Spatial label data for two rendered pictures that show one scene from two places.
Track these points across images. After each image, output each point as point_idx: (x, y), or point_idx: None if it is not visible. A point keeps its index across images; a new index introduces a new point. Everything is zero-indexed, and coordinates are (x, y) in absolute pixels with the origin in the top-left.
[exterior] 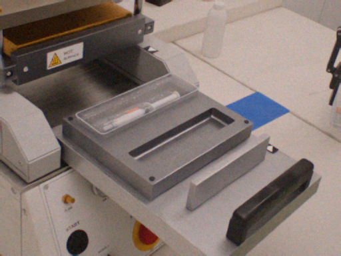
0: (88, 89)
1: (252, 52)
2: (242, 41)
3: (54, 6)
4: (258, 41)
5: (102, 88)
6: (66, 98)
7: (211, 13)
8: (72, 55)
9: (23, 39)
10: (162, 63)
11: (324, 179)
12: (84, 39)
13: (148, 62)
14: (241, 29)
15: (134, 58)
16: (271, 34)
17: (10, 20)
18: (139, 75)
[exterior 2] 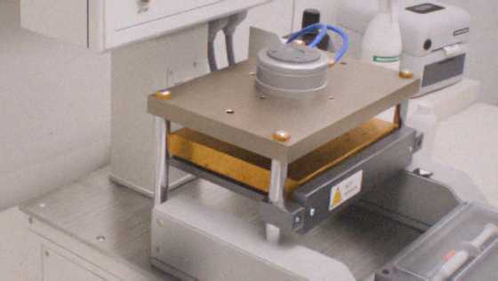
0: (343, 236)
1: (471, 169)
2: (449, 155)
3: (337, 124)
4: (470, 153)
5: (360, 233)
6: (323, 251)
7: (416, 120)
8: (351, 188)
9: (299, 173)
10: (447, 188)
11: None
12: (363, 164)
13: (421, 190)
14: (439, 139)
15: (396, 187)
16: (484, 141)
17: (300, 148)
18: (405, 210)
